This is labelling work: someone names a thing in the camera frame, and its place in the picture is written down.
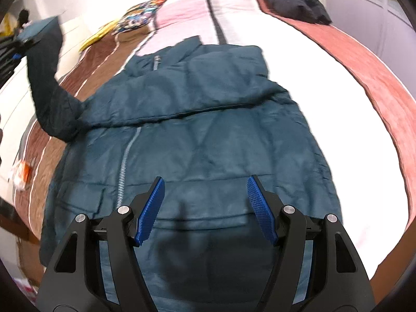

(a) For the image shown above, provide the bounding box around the colourful printed pillow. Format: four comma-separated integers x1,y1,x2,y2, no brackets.
112,0,168,37

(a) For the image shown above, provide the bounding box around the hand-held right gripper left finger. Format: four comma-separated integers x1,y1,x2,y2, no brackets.
36,176,166,312

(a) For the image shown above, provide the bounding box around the yellow packet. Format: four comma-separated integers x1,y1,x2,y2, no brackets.
80,19,119,52

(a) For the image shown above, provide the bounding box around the cream bed frame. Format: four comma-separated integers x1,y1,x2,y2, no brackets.
0,15,109,202

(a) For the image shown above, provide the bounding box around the orange packet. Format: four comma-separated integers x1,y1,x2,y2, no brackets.
8,160,35,191

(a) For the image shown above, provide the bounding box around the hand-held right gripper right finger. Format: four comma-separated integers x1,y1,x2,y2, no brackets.
246,175,374,312

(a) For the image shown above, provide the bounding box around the teal puffer jacket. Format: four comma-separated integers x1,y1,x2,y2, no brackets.
16,18,344,311

